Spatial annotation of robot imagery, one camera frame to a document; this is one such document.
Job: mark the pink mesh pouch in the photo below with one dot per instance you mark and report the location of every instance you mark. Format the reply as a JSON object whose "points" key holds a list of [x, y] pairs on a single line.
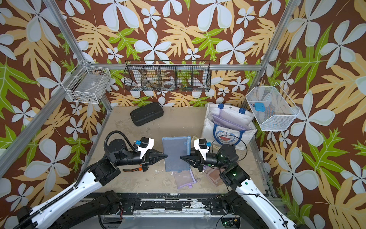
{"points": [[213, 176]]}

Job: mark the lilac mesh pouch under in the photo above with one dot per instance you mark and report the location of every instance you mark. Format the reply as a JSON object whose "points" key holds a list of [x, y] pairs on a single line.
{"points": [[184, 179]]}

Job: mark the black hard zipper case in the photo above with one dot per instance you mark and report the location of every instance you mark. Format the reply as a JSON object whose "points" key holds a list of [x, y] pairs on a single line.
{"points": [[146, 114]]}

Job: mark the orange black pliers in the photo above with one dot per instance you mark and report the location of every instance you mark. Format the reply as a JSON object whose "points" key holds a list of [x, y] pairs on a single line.
{"points": [[132, 170]]}

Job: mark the white wire basket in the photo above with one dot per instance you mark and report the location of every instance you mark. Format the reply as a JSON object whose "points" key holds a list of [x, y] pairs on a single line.
{"points": [[86, 83]]}

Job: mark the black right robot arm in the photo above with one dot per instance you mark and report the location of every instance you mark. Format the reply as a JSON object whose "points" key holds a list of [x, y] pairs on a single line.
{"points": [[233, 176]]}

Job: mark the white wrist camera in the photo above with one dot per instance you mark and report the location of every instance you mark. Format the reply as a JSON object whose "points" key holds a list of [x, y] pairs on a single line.
{"points": [[144, 145], [202, 146]]}

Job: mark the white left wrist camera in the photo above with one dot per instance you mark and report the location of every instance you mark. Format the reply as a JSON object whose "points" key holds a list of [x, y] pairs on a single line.
{"points": [[144, 145]]}

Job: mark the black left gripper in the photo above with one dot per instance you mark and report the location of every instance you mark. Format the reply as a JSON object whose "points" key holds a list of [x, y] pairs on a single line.
{"points": [[148, 158]]}

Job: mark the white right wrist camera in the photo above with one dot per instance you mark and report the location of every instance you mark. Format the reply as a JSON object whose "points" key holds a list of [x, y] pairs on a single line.
{"points": [[202, 146]]}

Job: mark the small blue object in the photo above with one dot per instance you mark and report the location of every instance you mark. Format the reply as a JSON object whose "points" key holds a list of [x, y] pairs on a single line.
{"points": [[259, 107]]}

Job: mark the white Doraemon canvas bag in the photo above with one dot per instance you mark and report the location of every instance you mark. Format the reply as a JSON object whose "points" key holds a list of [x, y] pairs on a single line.
{"points": [[219, 135]]}

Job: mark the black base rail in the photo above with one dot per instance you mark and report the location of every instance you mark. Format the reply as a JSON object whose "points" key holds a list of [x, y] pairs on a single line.
{"points": [[213, 204]]}

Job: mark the black wire basket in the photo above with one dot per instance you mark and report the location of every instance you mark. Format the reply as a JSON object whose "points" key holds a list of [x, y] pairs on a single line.
{"points": [[159, 75]]}

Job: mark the purple mesh pouch bottom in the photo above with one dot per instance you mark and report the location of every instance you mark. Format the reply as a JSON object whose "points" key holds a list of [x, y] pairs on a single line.
{"points": [[174, 148]]}

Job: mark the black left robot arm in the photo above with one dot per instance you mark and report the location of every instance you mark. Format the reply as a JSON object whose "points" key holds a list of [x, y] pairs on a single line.
{"points": [[89, 180]]}

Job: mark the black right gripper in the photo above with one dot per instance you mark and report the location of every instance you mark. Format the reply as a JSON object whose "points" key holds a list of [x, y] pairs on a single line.
{"points": [[197, 158]]}

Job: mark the purple mesh pouch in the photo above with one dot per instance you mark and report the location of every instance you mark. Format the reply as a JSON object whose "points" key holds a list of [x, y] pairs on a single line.
{"points": [[174, 148], [226, 120]]}

